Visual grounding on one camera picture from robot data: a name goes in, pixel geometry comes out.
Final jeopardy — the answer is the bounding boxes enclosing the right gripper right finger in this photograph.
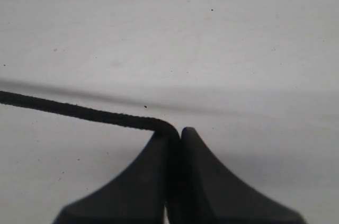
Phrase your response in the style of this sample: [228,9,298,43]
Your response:
[181,127,305,223]

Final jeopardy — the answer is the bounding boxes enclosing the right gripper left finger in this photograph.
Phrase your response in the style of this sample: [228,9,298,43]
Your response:
[54,132,169,224]

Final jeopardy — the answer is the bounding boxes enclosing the black braided rope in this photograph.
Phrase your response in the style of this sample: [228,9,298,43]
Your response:
[0,91,183,224]

